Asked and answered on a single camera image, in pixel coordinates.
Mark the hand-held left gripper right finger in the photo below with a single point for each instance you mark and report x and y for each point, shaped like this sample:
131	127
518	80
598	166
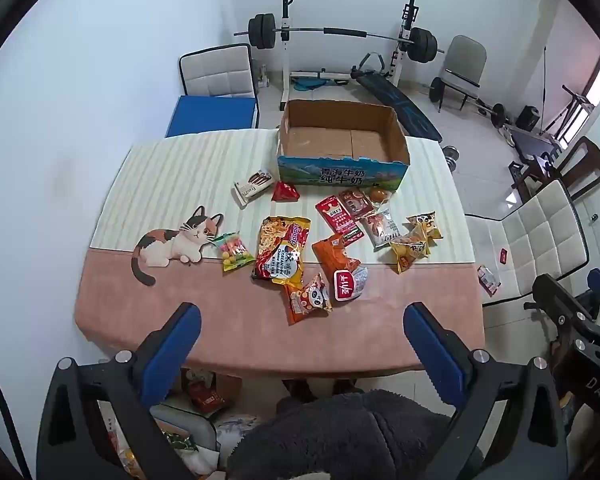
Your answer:
432	347

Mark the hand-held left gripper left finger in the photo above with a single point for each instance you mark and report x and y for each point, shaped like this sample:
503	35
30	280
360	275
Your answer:
177	340

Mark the braised egg packet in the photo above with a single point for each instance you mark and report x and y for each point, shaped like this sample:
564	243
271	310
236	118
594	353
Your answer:
378	195

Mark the blue printed cardboard box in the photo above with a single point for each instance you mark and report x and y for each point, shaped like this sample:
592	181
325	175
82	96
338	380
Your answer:
340	172

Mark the small red packet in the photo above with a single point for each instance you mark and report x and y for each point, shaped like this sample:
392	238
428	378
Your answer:
503	256

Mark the white quilted chair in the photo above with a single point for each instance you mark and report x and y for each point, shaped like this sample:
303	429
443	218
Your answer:
535	230

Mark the red white snack packet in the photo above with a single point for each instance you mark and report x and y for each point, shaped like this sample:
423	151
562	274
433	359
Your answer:
489	280

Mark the yellow cartoon snack packet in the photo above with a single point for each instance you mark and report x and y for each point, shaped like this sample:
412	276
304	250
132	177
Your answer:
409	252
426	225

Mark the green candy bag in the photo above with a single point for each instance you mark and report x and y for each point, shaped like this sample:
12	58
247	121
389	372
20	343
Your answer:
232	252

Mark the clear packet with red label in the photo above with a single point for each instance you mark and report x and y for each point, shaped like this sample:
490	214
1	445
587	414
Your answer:
347	285

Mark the dark wooden chair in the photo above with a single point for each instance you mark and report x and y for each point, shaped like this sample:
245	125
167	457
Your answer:
587	160

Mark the white red meat packet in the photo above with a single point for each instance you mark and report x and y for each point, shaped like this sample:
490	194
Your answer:
382	230

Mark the person's grey fleece clothing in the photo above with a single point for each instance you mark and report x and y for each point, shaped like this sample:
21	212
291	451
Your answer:
340	440

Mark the orange panda snack packet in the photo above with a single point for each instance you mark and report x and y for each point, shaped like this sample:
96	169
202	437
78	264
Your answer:
307	302

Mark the large noodle snack bag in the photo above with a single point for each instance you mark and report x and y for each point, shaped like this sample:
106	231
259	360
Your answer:
280	255

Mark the black desk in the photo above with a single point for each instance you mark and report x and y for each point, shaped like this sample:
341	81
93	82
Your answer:
530	144

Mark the dark red snack packet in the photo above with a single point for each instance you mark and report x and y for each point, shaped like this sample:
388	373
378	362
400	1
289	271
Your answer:
357	204

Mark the red flat snack packet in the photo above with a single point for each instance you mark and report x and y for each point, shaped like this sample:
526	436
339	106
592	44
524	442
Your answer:
336	215

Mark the cat print tablecloth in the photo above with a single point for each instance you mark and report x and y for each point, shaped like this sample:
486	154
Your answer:
180	170

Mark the white brown wafer packet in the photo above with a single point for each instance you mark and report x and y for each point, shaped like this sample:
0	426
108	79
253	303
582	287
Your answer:
252	186

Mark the black speaker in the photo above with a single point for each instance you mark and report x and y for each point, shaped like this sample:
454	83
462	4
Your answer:
527	119

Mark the red triangular snack packet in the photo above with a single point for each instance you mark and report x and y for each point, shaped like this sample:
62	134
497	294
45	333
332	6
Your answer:
285	192

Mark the dumbbell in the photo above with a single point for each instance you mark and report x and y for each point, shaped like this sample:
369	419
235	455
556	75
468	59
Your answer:
450	152

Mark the blue padded mat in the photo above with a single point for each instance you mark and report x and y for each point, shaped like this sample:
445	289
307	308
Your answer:
210	115

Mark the black weight bench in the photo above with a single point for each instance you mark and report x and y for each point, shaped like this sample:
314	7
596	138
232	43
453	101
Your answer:
410	110

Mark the small floor barbell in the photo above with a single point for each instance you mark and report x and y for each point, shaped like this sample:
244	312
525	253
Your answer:
436	91

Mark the grey folding chair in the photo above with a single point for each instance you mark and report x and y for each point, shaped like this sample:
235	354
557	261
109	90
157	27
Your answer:
462	60

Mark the white padded chair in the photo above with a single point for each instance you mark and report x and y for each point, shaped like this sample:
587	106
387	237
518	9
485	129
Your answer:
217	72

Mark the blue twist board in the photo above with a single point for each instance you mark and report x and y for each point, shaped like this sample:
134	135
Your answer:
307	82

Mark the white squat rack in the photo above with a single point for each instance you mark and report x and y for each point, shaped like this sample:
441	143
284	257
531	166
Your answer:
283	65

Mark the barbell with black plates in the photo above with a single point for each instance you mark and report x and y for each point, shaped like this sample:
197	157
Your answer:
325	31

